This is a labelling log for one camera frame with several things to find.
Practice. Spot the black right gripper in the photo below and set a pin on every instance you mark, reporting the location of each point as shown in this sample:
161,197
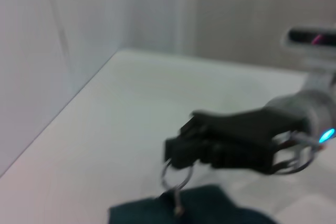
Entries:
249,142

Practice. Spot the teal insulated lunch bag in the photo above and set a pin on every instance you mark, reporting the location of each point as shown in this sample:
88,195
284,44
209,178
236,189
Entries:
199,205

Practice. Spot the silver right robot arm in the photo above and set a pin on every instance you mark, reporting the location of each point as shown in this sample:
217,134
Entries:
304,106

